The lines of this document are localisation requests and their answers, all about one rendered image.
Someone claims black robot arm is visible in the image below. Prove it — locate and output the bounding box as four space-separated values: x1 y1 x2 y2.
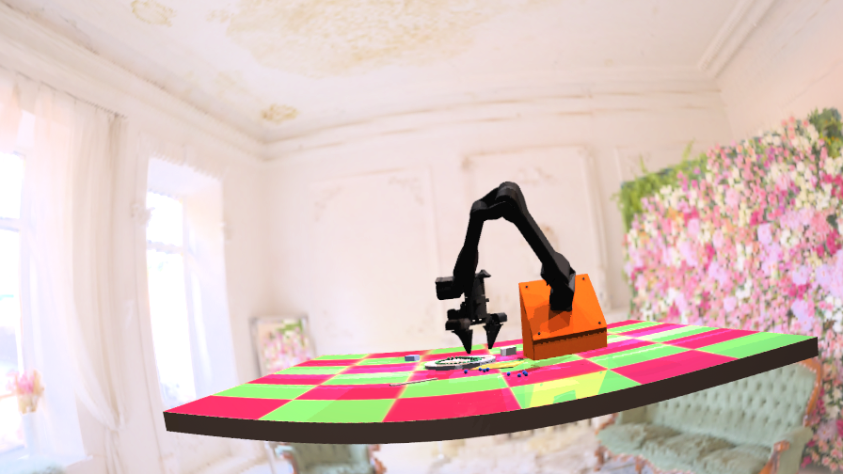
435 182 576 311

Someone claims white round tray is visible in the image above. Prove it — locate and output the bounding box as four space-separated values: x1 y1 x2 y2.
424 355 496 371

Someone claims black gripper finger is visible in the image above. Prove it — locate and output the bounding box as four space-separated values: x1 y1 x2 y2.
483 324 503 350
451 329 473 354

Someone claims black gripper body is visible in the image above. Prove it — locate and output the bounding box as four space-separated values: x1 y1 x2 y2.
445 295 508 331

